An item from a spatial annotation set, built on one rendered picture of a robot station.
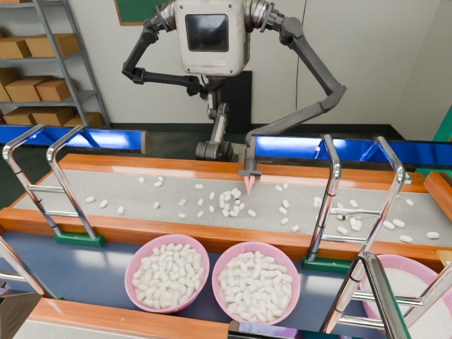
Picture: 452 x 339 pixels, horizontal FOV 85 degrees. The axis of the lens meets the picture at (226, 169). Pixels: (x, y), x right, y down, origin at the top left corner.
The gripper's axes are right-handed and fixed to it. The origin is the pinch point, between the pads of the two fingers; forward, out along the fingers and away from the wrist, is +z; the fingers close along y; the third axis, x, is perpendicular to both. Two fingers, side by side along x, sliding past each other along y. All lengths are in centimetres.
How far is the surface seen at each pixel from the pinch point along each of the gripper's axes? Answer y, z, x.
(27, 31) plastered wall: -242, -168, 88
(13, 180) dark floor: -236, -13, 110
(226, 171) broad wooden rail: -11.6, -10.7, 9.1
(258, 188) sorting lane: 4.3, -2.9, 5.9
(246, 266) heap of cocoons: 1.2, 27.3, -18.9
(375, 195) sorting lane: 55, -3, 6
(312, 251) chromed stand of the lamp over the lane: 22.6, 20.9, -18.6
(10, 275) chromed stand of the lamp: -65, 33, -39
